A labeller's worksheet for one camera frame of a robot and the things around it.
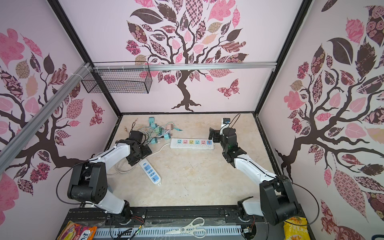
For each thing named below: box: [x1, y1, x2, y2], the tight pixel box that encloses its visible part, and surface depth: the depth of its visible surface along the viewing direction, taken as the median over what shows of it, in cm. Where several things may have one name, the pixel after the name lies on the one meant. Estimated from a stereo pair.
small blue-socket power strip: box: [138, 158, 162, 186], surface depth 89 cm
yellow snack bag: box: [283, 216, 310, 240], surface depth 67 cm
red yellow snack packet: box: [57, 220, 98, 240], surface depth 69 cm
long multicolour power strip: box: [170, 138, 215, 151], surface depth 100 cm
